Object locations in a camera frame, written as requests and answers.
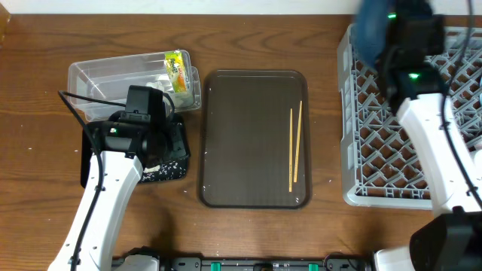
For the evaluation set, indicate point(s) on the brown serving tray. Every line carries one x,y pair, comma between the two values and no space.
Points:
244,140

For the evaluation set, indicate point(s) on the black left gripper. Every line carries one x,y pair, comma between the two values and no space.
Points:
178,131

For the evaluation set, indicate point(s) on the clear plastic waste bin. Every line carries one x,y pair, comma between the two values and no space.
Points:
106,82

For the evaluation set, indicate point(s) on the dark blue plate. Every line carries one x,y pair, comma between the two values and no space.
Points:
370,29

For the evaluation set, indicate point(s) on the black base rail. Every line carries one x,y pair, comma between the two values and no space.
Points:
241,264

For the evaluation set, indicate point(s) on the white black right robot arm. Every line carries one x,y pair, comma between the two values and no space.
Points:
418,97

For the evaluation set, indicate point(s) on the white rice pile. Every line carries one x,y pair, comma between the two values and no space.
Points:
174,170

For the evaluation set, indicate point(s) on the black rectangular tray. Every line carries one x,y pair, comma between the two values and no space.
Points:
163,151

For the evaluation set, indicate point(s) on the white tissue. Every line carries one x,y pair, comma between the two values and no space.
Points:
163,86

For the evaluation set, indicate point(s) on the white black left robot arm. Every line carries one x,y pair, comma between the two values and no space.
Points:
118,157

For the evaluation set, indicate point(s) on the yellow snack wrapper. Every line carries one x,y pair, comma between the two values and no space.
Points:
175,68

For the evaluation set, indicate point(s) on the grey dishwasher rack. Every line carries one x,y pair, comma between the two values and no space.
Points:
379,164

